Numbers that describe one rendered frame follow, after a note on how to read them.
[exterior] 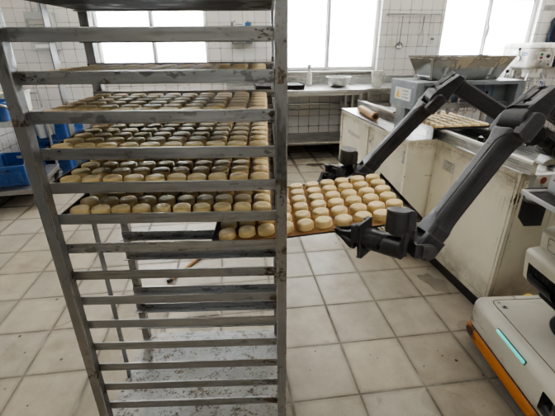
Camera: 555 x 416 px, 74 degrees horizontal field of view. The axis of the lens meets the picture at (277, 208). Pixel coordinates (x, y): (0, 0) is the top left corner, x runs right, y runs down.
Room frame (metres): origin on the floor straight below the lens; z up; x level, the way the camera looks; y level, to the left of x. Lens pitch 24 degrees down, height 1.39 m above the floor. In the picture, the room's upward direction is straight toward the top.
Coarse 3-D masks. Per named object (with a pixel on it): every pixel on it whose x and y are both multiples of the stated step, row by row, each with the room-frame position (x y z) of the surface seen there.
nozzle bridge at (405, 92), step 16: (400, 80) 2.45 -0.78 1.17; (416, 80) 2.38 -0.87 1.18; (480, 80) 2.36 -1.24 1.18; (496, 80) 2.35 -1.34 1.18; (512, 80) 2.35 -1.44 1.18; (400, 96) 2.43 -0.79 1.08; (416, 96) 2.24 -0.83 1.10; (496, 96) 2.43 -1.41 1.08; (512, 96) 2.38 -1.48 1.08; (400, 112) 2.40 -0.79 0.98
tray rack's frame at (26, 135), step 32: (0, 32) 0.86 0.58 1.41; (0, 64) 0.86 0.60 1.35; (64, 96) 1.10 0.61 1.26; (32, 128) 0.88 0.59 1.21; (32, 160) 0.86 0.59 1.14; (128, 224) 1.32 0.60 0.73; (64, 256) 0.87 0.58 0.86; (64, 288) 0.86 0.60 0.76; (96, 352) 0.89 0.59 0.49; (160, 352) 1.22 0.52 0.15; (192, 352) 1.21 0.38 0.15; (224, 352) 1.21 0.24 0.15; (256, 352) 1.21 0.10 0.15; (96, 384) 0.86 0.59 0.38
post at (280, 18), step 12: (276, 0) 0.87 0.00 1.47; (276, 12) 0.87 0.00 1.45; (276, 24) 0.87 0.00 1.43; (276, 36) 0.87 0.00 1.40; (276, 48) 0.87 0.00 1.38; (276, 60) 0.87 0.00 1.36; (276, 72) 0.87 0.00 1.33; (276, 84) 0.87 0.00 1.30; (276, 96) 0.87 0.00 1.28; (276, 108) 0.87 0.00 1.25; (276, 120) 0.87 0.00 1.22; (276, 132) 0.87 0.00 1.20; (276, 144) 0.87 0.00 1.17; (276, 156) 0.87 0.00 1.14; (276, 168) 0.87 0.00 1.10; (276, 180) 0.87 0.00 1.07; (276, 192) 0.87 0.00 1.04; (276, 204) 0.87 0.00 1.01; (276, 216) 0.87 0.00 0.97; (276, 228) 0.87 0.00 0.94; (276, 240) 0.87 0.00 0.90; (276, 252) 0.88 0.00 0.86; (276, 264) 0.88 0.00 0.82; (276, 276) 0.88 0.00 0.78; (276, 288) 0.90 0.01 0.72
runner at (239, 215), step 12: (60, 216) 0.89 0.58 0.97; (72, 216) 0.89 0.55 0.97; (84, 216) 0.89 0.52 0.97; (96, 216) 0.89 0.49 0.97; (108, 216) 0.89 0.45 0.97; (120, 216) 0.89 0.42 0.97; (132, 216) 0.89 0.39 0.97; (144, 216) 0.89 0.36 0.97; (156, 216) 0.89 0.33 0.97; (168, 216) 0.90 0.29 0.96; (180, 216) 0.90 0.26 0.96; (192, 216) 0.90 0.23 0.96; (204, 216) 0.90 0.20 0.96; (216, 216) 0.90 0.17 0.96; (228, 216) 0.90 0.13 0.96; (240, 216) 0.90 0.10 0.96; (252, 216) 0.90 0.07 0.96; (264, 216) 0.90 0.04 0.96
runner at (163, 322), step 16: (96, 320) 0.89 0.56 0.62; (112, 320) 0.89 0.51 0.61; (128, 320) 0.89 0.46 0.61; (144, 320) 0.89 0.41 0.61; (160, 320) 0.89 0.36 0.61; (176, 320) 0.90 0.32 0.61; (192, 320) 0.90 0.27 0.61; (208, 320) 0.90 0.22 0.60; (224, 320) 0.90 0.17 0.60; (240, 320) 0.90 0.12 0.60; (256, 320) 0.90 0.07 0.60; (272, 320) 0.90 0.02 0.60
